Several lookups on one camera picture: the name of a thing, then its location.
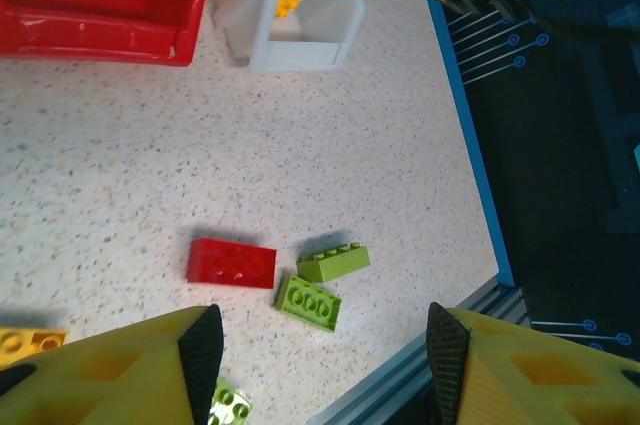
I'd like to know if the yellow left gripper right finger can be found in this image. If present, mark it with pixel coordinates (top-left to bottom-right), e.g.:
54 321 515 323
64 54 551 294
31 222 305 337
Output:
427 301 640 425

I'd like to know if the blue table edge strip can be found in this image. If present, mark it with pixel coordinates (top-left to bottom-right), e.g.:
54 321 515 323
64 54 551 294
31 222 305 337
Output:
426 0 517 292

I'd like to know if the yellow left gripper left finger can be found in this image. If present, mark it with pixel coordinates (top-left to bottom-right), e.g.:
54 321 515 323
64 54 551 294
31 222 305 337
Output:
0 303 225 425

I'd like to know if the red lego brick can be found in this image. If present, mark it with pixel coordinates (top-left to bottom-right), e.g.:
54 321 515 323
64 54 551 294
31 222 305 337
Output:
186 237 278 293

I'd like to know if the red plastic bin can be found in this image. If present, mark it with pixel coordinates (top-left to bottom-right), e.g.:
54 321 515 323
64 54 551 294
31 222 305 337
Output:
0 0 212 68

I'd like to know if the green lego brick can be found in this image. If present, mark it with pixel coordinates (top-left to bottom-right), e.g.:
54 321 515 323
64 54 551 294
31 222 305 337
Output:
274 274 343 334
206 376 254 425
295 241 372 284

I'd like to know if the aluminium table beam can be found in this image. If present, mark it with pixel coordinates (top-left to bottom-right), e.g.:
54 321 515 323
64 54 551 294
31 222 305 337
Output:
305 284 532 425

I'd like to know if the white plastic bin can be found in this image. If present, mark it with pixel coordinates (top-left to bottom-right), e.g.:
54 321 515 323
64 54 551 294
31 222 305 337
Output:
204 0 366 74

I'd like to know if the yellow lego brick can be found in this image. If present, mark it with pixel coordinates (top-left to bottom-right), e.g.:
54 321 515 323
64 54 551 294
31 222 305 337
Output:
0 326 68 372

